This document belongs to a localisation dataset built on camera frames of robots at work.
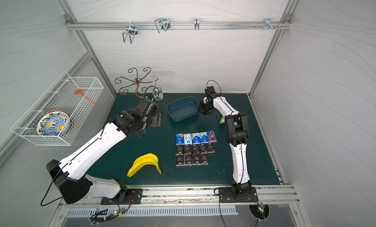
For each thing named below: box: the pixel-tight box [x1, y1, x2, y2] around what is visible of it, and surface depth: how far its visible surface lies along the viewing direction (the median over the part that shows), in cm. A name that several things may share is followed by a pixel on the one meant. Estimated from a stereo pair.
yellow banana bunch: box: [127, 153, 162, 178], surface depth 83 cm
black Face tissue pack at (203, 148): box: [199, 143, 209, 155], surface depth 90 cm
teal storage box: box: [165, 95, 200, 123], surface depth 113 cm
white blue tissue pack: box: [183, 133, 193, 145], surface depth 95 cm
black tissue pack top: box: [207, 142, 216, 154], surface depth 91 cm
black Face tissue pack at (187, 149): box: [184, 144, 192, 156], surface depth 90 cm
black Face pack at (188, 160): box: [184, 153, 193, 166], surface depth 86 cm
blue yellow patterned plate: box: [36, 109, 73, 137], surface depth 62 cm
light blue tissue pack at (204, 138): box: [199, 131, 210, 144], surface depth 95 cm
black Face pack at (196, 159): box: [192, 154, 201, 166], surface depth 86 cm
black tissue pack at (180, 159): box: [175, 153, 186, 167], surface depth 86 cm
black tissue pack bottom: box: [200, 153, 210, 166], surface depth 86 cm
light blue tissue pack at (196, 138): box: [191, 132, 202, 145], surface depth 95 cm
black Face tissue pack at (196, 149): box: [191, 143, 201, 155], surface depth 90 cm
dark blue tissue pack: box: [175, 133, 185, 145], surface depth 95 cm
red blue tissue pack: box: [207, 130, 217, 143], surface depth 95 cm
